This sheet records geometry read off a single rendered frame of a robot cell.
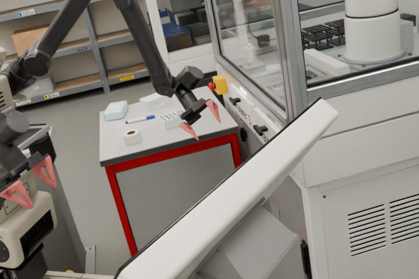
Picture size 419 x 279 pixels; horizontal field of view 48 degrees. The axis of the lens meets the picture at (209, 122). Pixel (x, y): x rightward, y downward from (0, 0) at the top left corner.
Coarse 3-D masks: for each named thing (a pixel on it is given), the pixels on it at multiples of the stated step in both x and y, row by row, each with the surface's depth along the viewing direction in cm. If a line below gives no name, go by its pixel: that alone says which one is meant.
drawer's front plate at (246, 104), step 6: (234, 90) 185; (240, 90) 182; (234, 96) 188; (240, 96) 178; (246, 96) 175; (240, 102) 180; (246, 102) 170; (252, 102) 168; (234, 108) 194; (246, 108) 173; (252, 108) 166; (240, 114) 186; (246, 114) 175; (252, 114) 167; (246, 120) 178; (252, 120) 168; (252, 126) 171
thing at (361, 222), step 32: (224, 96) 223; (416, 160) 139; (288, 192) 157; (320, 192) 137; (352, 192) 139; (384, 192) 142; (416, 192) 144; (288, 224) 168; (320, 224) 140; (352, 224) 143; (384, 224) 146; (416, 224) 149; (320, 256) 144; (352, 256) 148; (384, 256) 150; (416, 256) 153
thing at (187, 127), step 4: (192, 116) 162; (196, 116) 162; (200, 116) 163; (188, 120) 163; (192, 120) 163; (196, 120) 164; (180, 124) 159; (184, 124) 158; (188, 124) 163; (192, 124) 164; (184, 128) 159; (188, 128) 159; (192, 128) 163; (188, 132) 158; (192, 132) 159; (196, 136) 160
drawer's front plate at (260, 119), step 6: (258, 108) 161; (258, 114) 157; (264, 114) 156; (258, 120) 159; (264, 120) 151; (270, 120) 150; (270, 126) 146; (276, 126) 145; (264, 132) 155; (270, 132) 148; (276, 132) 141; (264, 138) 157; (270, 138) 150
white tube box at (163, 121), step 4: (172, 112) 212; (176, 112) 211; (160, 116) 209; (164, 116) 208; (172, 116) 208; (160, 120) 206; (164, 120) 204; (168, 120) 203; (172, 120) 204; (176, 120) 205; (180, 120) 206; (184, 120) 206; (160, 124) 208; (164, 124) 203; (168, 124) 203; (172, 124) 204; (176, 124) 205; (164, 128) 205; (168, 128) 204
